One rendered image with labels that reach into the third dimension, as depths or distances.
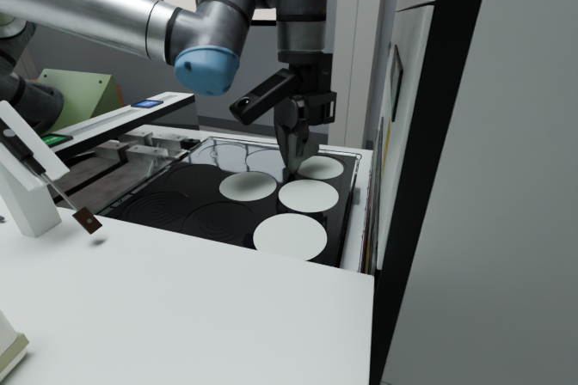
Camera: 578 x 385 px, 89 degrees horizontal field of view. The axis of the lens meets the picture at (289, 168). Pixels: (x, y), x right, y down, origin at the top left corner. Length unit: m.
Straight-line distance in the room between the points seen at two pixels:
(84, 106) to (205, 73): 0.61
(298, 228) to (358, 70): 2.10
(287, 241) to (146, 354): 0.22
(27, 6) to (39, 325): 0.35
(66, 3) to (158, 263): 0.32
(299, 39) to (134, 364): 0.40
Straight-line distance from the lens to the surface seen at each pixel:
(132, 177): 0.66
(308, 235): 0.41
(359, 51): 2.43
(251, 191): 0.51
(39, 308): 0.32
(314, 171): 0.56
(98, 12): 0.45
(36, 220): 0.39
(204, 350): 0.24
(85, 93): 0.99
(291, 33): 0.46
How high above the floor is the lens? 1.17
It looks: 28 degrees down
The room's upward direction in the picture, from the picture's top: straight up
